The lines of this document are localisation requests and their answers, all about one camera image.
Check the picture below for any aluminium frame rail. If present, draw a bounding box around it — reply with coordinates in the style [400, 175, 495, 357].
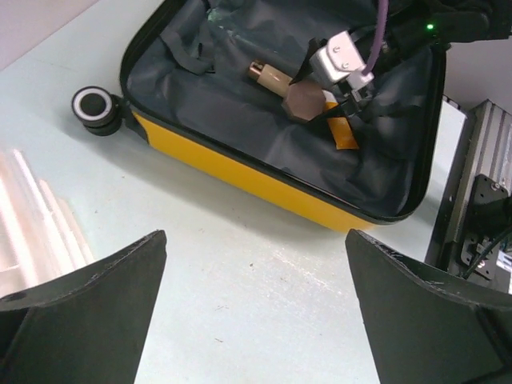
[426, 100, 511, 294]

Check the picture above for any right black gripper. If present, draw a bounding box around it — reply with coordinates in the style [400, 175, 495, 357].
[375, 1, 511, 72]

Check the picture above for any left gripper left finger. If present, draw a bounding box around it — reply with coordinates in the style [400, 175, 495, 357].
[1, 230, 166, 383]

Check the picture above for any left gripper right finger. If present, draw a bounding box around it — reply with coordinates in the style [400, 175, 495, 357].
[345, 230, 511, 383]

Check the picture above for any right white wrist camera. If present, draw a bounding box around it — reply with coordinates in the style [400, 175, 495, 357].
[309, 31, 374, 90]

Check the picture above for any orange pill bottle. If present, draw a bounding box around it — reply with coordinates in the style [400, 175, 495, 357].
[323, 90, 359, 150]

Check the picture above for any brown octagonal compact case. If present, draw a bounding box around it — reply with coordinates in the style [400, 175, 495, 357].
[282, 79, 326, 122]

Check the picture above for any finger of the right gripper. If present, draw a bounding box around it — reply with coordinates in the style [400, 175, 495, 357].
[289, 38, 326, 86]

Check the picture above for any white plastic drawer organizer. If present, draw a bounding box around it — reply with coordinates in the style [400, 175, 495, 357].
[1, 150, 95, 297]

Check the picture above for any yellow Pikachu hard-shell suitcase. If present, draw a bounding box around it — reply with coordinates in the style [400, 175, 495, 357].
[71, 1, 446, 231]

